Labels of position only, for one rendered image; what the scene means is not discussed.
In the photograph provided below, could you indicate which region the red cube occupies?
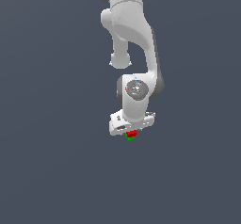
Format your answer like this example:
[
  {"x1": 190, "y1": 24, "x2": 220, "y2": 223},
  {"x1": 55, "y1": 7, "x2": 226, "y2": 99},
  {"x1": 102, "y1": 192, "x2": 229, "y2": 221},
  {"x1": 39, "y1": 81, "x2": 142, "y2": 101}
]
[{"x1": 126, "y1": 129, "x2": 138, "y2": 138}]

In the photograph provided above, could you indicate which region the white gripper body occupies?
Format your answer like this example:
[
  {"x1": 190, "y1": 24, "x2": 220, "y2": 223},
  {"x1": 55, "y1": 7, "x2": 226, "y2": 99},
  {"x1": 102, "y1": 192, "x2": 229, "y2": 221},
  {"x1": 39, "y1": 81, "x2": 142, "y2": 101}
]
[{"x1": 108, "y1": 109, "x2": 156, "y2": 137}]

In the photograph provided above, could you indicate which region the green cube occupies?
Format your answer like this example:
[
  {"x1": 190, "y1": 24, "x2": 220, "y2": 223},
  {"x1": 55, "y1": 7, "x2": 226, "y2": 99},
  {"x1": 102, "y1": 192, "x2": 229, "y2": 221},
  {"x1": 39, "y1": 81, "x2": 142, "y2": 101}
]
[{"x1": 125, "y1": 133, "x2": 137, "y2": 142}]

